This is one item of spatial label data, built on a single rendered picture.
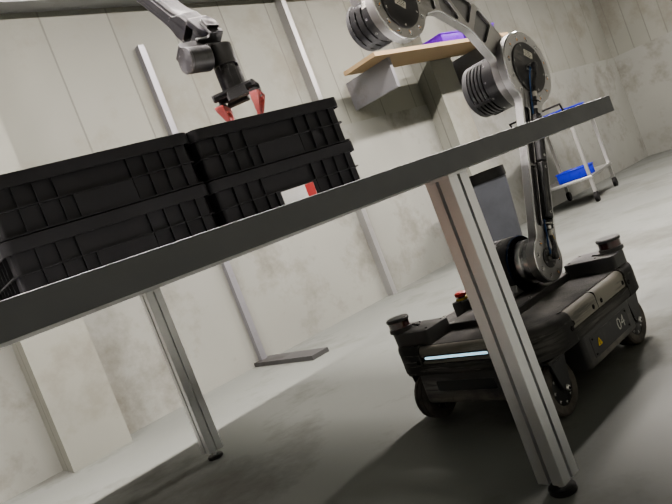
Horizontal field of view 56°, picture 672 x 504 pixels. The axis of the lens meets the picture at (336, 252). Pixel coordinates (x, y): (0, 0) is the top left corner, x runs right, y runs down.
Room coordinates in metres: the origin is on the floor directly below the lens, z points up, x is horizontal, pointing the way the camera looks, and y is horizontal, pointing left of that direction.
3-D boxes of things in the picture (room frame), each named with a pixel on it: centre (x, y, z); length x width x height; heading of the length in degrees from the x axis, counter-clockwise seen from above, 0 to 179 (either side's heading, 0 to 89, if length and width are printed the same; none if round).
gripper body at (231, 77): (1.46, 0.08, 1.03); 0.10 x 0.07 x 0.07; 81
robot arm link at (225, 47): (1.45, 0.09, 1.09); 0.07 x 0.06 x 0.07; 130
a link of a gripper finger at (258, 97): (1.45, 0.06, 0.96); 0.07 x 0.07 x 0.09; 81
